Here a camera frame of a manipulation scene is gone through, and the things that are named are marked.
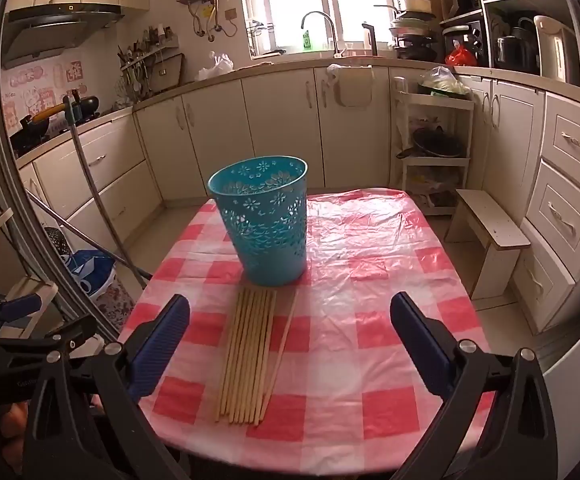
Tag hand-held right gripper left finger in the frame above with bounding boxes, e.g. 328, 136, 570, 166
22, 294, 191, 480

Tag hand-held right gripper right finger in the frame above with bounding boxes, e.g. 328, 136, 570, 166
389, 291, 558, 480

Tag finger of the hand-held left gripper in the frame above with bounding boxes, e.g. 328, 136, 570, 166
0, 316, 98, 359
0, 294, 44, 343

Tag bunch of wooden chopsticks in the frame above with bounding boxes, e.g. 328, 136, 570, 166
213, 287, 278, 426

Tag single wooden chopstick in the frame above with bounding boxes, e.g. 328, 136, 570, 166
258, 290, 301, 423

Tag blue perforated plastic basket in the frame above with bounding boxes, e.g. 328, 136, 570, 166
207, 156, 309, 288

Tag person's left hand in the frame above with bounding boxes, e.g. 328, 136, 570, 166
0, 402, 26, 461

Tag floral fabric bag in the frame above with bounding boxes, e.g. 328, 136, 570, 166
92, 275, 138, 333

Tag red checkered plastic tablecloth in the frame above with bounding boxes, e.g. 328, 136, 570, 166
117, 189, 496, 466

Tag blue plastic bag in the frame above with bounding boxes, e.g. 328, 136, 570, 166
62, 250, 118, 301

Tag black mesh basket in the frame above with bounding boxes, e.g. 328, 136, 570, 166
44, 226, 73, 271

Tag thin metal rod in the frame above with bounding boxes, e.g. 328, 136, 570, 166
26, 190, 153, 283

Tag white wooden stool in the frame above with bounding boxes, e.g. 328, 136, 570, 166
444, 188, 533, 301

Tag black pan in trolley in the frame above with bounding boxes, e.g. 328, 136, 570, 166
397, 127, 466, 160

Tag metal pole with blue clip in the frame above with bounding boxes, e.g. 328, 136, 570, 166
64, 89, 153, 288

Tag black frying pan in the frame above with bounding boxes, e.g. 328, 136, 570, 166
64, 94, 101, 121

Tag white storage trolley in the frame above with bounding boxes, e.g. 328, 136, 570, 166
390, 76, 476, 211

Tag cream base kitchen cabinets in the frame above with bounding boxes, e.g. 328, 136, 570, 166
17, 57, 546, 231

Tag bag of vegetables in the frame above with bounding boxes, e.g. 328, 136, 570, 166
417, 66, 471, 97

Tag white hanging bin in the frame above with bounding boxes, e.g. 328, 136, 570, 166
326, 63, 375, 108

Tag grey range hood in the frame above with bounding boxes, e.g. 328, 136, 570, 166
2, 3, 125, 68

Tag white plastic bag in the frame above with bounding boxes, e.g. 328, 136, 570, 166
197, 52, 235, 82

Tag red plastic bag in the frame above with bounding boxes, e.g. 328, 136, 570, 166
445, 42, 478, 67

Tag black cooking pot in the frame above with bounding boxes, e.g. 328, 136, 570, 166
495, 25, 541, 71

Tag black slim tap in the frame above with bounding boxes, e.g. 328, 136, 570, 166
362, 21, 378, 58

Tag stack of pots and dishes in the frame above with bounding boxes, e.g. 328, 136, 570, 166
374, 0, 438, 58

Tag black countertop oven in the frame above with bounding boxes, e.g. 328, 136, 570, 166
442, 20, 488, 68

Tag chrome kitchen faucet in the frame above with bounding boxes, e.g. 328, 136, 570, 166
301, 10, 345, 58

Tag white electric kettle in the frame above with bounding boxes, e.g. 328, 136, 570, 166
534, 15, 580, 86

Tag kitchen window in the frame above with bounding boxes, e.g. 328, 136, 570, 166
240, 0, 413, 56

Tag black wok with wooden handle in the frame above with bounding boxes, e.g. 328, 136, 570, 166
10, 104, 70, 153

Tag pink wall stickers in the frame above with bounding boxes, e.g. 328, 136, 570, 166
0, 60, 88, 126

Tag wall utensil rack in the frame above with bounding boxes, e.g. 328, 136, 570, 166
116, 25, 185, 103

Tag wire dish rack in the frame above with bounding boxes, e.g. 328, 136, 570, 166
246, 20, 288, 58

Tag water heater hoses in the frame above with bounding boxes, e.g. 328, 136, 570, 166
187, 0, 227, 41

